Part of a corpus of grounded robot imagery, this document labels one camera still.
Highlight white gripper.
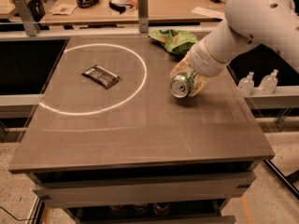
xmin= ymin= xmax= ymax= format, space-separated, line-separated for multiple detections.
xmin=170 ymin=39 xmax=227 ymax=97

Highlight green soda can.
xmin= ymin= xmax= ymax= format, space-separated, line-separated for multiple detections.
xmin=170 ymin=72 xmax=196 ymax=98

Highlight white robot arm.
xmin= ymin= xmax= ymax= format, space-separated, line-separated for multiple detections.
xmin=170 ymin=0 xmax=299 ymax=98

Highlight green chip bag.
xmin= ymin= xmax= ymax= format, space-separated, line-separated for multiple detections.
xmin=149 ymin=29 xmax=198 ymax=55

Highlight clear plastic bottle left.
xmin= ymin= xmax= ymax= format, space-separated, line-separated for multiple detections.
xmin=237 ymin=72 xmax=254 ymax=96

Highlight clear plastic bottle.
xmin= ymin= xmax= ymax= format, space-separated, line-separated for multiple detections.
xmin=237 ymin=72 xmax=254 ymax=96
xmin=259 ymin=69 xmax=278 ymax=94

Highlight white paper sheet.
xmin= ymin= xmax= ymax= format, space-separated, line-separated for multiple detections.
xmin=192 ymin=7 xmax=224 ymax=20

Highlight clear plastic bottle right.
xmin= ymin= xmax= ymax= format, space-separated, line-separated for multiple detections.
xmin=259 ymin=69 xmax=278 ymax=94

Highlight black snack packet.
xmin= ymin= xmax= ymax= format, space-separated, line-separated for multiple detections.
xmin=82 ymin=65 xmax=121 ymax=90

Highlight black sunglasses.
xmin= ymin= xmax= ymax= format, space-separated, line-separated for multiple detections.
xmin=108 ymin=1 xmax=133 ymax=14

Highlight grey table drawer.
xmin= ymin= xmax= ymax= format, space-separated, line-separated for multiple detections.
xmin=33 ymin=172 xmax=255 ymax=208

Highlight small paper card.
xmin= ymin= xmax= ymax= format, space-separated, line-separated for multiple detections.
xmin=50 ymin=4 xmax=76 ymax=16

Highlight metal bracket middle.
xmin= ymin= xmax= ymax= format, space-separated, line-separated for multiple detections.
xmin=137 ymin=0 xmax=149 ymax=33

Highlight metal bracket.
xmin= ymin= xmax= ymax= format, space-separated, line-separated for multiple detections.
xmin=12 ymin=0 xmax=40 ymax=36
xmin=137 ymin=0 xmax=149 ymax=33

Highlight metal bracket left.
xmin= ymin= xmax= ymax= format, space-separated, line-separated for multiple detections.
xmin=12 ymin=0 xmax=40 ymax=36

